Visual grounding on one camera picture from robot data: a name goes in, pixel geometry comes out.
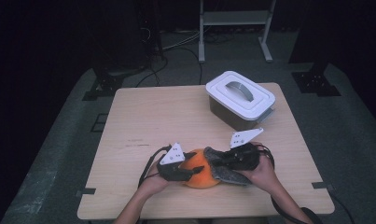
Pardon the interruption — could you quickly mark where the white floor cable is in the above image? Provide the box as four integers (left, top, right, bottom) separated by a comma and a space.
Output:
161, 30, 202, 51

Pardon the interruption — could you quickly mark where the black tape strip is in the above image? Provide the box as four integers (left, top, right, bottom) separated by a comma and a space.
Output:
311, 181, 336, 191
75, 187, 97, 197

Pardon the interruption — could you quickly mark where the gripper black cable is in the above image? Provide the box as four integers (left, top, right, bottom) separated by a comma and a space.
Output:
137, 145, 173, 189
259, 143, 302, 224

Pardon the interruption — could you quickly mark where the black floor cable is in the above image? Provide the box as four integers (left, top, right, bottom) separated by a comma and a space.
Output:
134, 46, 204, 89

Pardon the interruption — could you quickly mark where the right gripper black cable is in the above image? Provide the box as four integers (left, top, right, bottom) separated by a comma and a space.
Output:
259, 143, 302, 224

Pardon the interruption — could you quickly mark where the white metal stand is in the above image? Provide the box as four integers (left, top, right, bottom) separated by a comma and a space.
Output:
198, 0, 277, 64

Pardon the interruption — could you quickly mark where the person's left hand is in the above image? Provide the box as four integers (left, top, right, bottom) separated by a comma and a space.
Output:
138, 165, 172, 197

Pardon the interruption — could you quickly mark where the brown translucent storage box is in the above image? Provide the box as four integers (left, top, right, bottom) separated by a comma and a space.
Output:
208, 95, 275, 132

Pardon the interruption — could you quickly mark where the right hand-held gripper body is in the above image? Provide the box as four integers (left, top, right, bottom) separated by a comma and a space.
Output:
225, 127, 265, 172

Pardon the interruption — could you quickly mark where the thin black cable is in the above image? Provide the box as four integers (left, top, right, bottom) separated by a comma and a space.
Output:
327, 190, 356, 224

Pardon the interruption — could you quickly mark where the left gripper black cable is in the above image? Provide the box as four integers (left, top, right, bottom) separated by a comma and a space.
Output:
137, 145, 173, 189

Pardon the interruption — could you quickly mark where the grey fuzzy cloth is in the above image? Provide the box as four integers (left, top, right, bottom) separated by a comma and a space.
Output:
203, 147, 254, 187

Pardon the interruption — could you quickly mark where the person's right hand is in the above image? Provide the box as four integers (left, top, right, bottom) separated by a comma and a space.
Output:
243, 144, 282, 194

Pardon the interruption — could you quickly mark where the white lid with grey handle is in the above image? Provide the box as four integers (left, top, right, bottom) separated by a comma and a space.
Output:
205, 70, 276, 121

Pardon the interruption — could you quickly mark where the orange plush toy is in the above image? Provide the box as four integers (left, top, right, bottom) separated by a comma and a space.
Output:
179, 148, 222, 189

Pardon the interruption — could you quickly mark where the black stand base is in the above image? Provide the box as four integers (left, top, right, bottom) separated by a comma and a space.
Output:
291, 70, 342, 98
81, 69, 125, 102

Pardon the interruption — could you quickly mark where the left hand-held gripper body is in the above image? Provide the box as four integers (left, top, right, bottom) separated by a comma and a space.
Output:
156, 142, 195, 183

